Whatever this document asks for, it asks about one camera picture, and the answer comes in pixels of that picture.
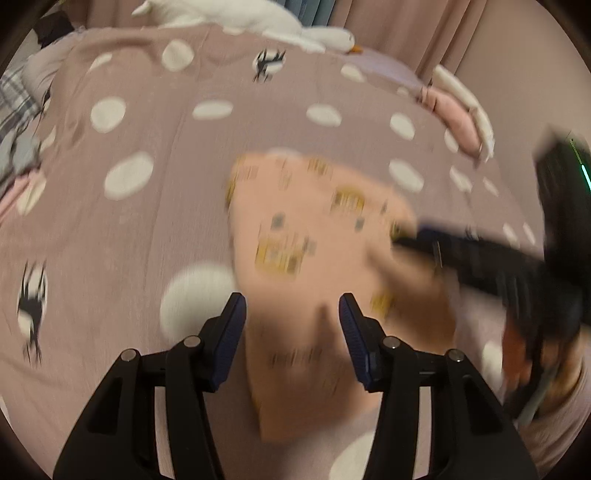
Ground grey plaid cloth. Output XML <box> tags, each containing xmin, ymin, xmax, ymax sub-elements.
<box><xmin>0</xmin><ymin>65</ymin><xmax>44</xmax><ymax>185</ymax></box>

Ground mauve polka dot blanket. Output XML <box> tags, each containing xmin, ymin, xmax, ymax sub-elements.
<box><xmin>0</xmin><ymin>23</ymin><xmax>555</xmax><ymax>480</ymax></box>

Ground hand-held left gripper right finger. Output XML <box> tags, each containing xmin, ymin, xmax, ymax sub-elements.
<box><xmin>338</xmin><ymin>293</ymin><xmax>539</xmax><ymax>480</ymax></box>

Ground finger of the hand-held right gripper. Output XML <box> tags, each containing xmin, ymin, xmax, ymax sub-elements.
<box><xmin>392</xmin><ymin>224</ymin><xmax>467</xmax><ymax>273</ymax></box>

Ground white folded cloth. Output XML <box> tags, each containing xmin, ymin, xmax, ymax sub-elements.
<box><xmin>431</xmin><ymin>65</ymin><xmax>496</xmax><ymax>162</ymax></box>

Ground teal curtain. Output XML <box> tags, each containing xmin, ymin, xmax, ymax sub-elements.
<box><xmin>283</xmin><ymin>0</ymin><xmax>334</xmax><ymax>28</ymax></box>

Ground white goose plush toy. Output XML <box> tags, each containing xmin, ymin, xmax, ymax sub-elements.
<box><xmin>131</xmin><ymin>0</ymin><xmax>363</xmax><ymax>55</ymax></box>

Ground orange cartoon print shirt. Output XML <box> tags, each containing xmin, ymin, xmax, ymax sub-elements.
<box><xmin>225</xmin><ymin>152</ymin><xmax>458</xmax><ymax>444</ymax></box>

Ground person's right forearm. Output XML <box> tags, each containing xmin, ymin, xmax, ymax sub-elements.
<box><xmin>517</xmin><ymin>346</ymin><xmax>591</xmax><ymax>476</ymax></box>

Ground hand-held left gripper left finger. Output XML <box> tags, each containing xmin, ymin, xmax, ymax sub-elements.
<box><xmin>53</xmin><ymin>292</ymin><xmax>247</xmax><ymax>480</ymax></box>

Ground pink curtain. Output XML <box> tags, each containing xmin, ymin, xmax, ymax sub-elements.
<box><xmin>330</xmin><ymin>0</ymin><xmax>513</xmax><ymax>81</ymax></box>

